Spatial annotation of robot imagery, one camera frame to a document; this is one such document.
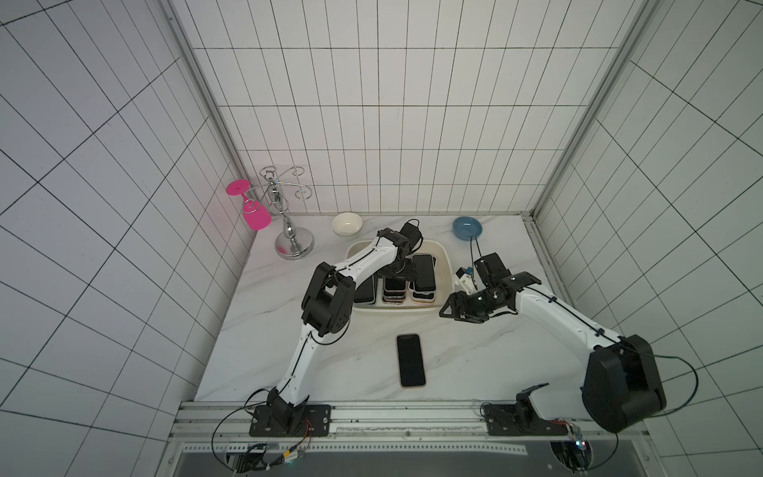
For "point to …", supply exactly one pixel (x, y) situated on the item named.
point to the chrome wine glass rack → (294, 242)
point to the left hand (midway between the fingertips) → (393, 280)
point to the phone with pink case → (410, 361)
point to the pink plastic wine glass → (254, 215)
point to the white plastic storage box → (410, 300)
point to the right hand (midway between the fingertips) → (439, 315)
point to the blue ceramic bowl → (467, 228)
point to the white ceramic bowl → (347, 224)
